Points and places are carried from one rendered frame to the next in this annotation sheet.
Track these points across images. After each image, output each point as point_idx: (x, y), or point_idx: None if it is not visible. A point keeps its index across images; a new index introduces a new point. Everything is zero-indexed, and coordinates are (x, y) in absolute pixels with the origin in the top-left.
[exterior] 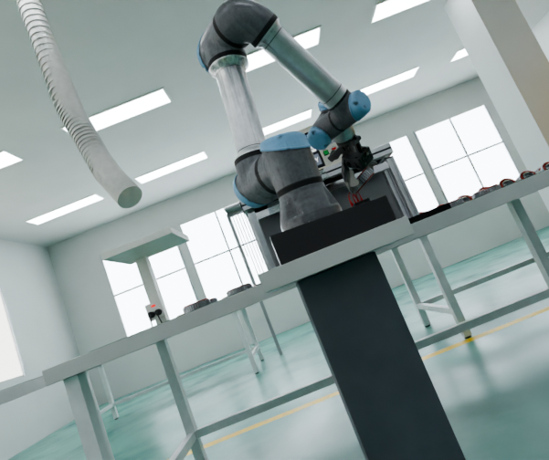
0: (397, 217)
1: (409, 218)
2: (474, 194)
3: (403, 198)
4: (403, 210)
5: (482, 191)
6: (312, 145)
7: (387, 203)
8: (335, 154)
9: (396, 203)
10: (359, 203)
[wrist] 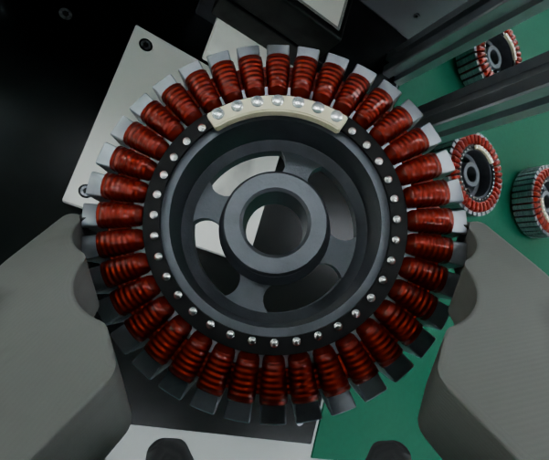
0: (421, 0)
1: (170, 428)
2: (529, 193)
3: (448, 103)
4: (431, 50)
5: (533, 220)
6: None
7: None
8: None
9: (469, 8)
10: (269, 1)
